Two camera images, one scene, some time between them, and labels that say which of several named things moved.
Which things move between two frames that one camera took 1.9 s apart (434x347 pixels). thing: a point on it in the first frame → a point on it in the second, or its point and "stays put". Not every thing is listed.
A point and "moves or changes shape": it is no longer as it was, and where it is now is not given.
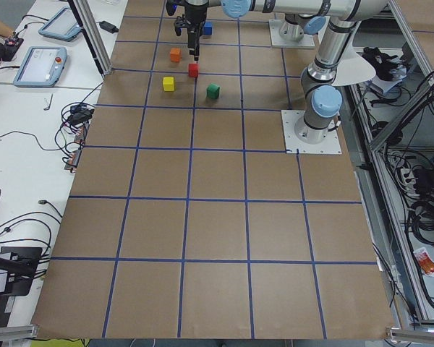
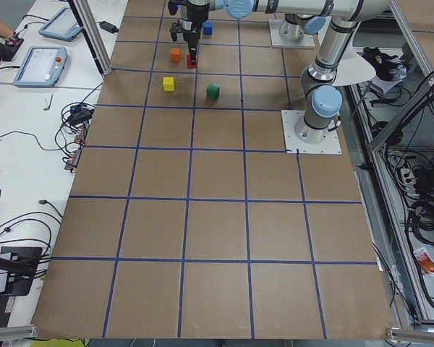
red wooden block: (193, 70) moves or changes shape
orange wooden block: (175, 53) stays put
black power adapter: (108, 27) stays put
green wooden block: (213, 91) stays put
